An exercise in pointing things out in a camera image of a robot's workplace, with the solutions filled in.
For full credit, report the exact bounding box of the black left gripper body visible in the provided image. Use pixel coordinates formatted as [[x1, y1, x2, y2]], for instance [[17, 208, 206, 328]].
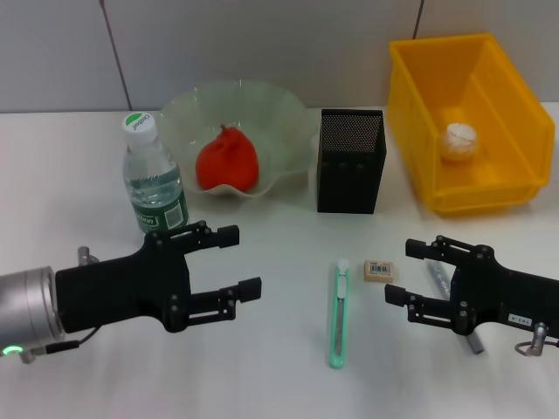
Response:
[[55, 230, 193, 335]]

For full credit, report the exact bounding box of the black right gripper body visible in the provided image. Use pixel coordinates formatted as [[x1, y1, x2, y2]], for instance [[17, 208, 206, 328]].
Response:
[[448, 247, 559, 338]]

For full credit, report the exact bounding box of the green utility knife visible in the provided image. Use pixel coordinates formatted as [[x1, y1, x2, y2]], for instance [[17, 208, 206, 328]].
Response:
[[328, 258, 352, 370]]

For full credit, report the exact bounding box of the red-orange toy orange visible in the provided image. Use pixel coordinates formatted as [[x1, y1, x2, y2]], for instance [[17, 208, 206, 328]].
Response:
[[195, 124, 259, 192]]

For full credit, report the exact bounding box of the clear green-label water bottle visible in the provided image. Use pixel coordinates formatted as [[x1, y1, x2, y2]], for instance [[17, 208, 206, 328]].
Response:
[[121, 111, 191, 239]]

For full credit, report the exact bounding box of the white paper ball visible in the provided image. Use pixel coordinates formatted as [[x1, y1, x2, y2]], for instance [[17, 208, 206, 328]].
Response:
[[439, 121, 480, 163]]

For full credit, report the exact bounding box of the beige eraser with barcode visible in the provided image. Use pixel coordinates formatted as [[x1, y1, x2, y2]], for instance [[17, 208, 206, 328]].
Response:
[[362, 259, 397, 285]]

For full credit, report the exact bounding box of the grey pen in clear wrapper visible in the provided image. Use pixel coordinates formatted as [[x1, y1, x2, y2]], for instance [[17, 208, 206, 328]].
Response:
[[425, 260, 486, 355]]

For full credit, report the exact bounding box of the black mesh pen holder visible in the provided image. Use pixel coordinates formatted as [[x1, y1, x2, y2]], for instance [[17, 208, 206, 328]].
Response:
[[316, 108, 388, 215]]

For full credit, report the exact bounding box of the green frosted glass fruit bowl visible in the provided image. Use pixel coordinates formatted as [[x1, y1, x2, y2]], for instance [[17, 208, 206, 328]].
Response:
[[157, 78, 320, 197]]

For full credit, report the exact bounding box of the yellow plastic storage bin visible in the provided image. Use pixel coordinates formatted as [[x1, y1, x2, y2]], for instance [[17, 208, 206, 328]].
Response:
[[388, 32, 556, 218]]

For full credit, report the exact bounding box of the silver right gripper cable plug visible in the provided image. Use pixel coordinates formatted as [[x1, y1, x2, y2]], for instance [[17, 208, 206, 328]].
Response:
[[523, 321, 552, 357]]

